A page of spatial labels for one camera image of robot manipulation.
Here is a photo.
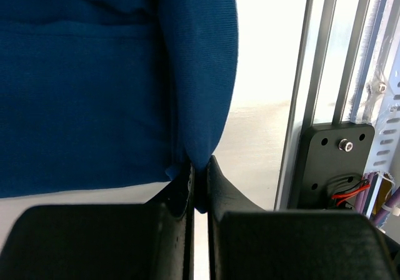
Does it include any white slotted cable duct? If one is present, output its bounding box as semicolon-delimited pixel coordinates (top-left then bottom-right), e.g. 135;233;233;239
362;0;399;217

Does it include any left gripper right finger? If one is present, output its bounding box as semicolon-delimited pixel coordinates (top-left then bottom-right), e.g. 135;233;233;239
207;157;399;279

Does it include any blue t shirt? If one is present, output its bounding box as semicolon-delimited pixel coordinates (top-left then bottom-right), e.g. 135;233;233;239
1;0;238;198

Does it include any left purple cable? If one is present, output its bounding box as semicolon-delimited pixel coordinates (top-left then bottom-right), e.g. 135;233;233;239
354;171;400;228

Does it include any aluminium frame rail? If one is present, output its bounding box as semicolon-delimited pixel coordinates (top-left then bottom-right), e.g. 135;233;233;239
274;0;385;212

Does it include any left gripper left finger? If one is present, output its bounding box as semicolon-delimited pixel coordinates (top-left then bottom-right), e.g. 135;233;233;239
1;163;194;279

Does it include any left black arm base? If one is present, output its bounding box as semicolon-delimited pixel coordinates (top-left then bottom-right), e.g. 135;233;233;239
287;122;375;209

